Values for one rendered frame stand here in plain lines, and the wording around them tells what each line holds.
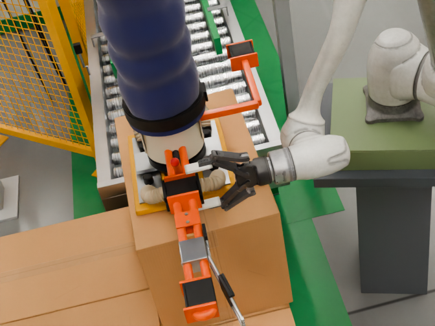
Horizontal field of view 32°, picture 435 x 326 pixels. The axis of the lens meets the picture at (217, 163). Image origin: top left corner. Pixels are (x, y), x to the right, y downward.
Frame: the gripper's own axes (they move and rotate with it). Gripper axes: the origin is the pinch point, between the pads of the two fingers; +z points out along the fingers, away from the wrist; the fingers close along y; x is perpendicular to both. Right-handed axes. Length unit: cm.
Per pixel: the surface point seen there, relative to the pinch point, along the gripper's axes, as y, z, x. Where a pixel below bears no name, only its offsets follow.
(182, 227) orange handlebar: -1.3, 5.0, -14.0
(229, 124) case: 13.6, -15.1, 38.4
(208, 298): -2.4, 2.6, -38.0
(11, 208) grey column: 107, 88, 130
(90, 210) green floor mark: 108, 51, 117
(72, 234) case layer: 54, 46, 49
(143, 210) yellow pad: 11.1, 15.2, 7.9
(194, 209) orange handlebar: -1.0, 1.1, -8.7
